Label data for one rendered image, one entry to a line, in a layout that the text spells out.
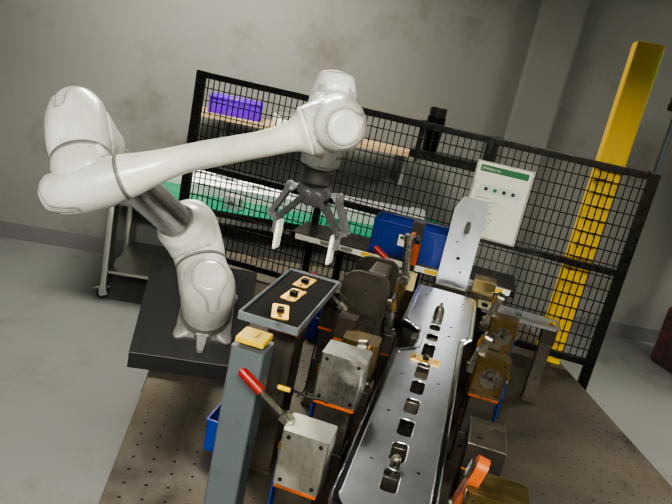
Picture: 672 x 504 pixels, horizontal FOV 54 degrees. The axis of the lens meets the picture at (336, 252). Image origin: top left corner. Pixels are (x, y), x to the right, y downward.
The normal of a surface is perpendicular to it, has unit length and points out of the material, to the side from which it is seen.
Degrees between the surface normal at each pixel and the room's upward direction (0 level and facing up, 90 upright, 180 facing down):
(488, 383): 90
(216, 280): 47
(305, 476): 90
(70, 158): 56
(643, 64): 90
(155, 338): 41
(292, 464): 90
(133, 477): 0
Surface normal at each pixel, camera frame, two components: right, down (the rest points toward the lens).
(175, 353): 0.21, -0.51
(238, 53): 0.09, 0.30
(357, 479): 0.20, -0.94
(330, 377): -0.24, 0.23
